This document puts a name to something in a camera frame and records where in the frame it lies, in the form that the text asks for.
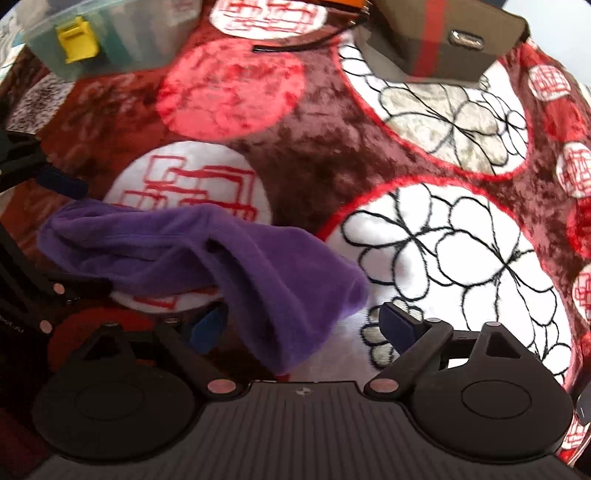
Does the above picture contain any clear toolbox with yellow handle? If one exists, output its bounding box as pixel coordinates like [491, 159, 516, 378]
[25, 0, 202, 85]

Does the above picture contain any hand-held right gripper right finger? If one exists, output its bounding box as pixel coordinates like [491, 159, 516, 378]
[364, 302, 532, 401]

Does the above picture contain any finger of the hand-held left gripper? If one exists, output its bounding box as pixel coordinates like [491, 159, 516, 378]
[0, 222, 114, 334]
[0, 130, 89, 200]

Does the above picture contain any red fluffy cloth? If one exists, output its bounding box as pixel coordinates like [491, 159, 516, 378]
[46, 307, 160, 374]

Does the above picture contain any purple cloth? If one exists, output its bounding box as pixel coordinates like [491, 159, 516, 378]
[38, 199, 370, 376]

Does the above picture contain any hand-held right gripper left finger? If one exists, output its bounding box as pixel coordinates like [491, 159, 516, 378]
[76, 302, 245, 401]

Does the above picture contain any red printed blanket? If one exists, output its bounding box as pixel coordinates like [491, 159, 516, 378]
[0, 0, 591, 467]

